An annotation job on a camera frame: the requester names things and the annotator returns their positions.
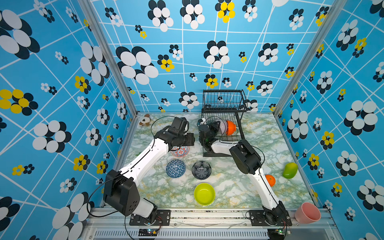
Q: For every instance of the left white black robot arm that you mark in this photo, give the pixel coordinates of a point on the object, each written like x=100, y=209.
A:
x=121, y=187

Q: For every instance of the red white patterned bowl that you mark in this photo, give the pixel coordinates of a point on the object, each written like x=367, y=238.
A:
x=180, y=152

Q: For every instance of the pink plastic cup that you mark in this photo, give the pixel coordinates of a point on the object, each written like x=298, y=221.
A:
x=307, y=213

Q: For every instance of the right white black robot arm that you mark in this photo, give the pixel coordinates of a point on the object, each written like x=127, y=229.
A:
x=250, y=163

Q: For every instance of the lilac plastic bowl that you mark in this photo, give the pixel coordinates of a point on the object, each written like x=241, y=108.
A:
x=223, y=127

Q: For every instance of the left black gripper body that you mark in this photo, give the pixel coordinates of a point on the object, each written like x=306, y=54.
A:
x=186, y=139

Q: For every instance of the left circuit board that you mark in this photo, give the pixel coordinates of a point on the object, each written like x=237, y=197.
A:
x=148, y=232

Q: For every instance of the lime green bowl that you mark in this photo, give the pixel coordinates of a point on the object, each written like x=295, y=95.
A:
x=204, y=194

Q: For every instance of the green mango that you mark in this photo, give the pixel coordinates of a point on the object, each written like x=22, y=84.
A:
x=290, y=170

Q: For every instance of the right circuit board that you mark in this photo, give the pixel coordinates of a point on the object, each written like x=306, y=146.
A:
x=278, y=234

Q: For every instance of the black patterned bowl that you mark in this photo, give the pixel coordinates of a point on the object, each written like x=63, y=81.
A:
x=201, y=170

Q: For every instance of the orange fruit right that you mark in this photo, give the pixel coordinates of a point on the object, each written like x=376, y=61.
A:
x=271, y=180

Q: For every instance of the small plush toy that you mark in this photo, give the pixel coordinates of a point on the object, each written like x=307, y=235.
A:
x=145, y=120

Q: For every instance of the blue patterned bowl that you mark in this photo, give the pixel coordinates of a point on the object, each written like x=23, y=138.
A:
x=175, y=168

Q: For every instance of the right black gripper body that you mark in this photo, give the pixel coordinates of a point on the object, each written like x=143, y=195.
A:
x=213, y=130

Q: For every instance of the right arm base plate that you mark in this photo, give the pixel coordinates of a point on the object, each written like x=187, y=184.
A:
x=260, y=218

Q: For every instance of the black wire dish rack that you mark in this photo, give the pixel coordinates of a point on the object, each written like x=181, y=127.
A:
x=224, y=105

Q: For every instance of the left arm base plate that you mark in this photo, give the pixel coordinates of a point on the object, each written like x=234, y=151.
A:
x=162, y=218

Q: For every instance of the orange plastic bowl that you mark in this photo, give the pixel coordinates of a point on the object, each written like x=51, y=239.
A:
x=231, y=128

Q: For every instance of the circuit board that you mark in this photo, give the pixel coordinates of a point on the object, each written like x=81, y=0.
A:
x=278, y=234
x=148, y=232

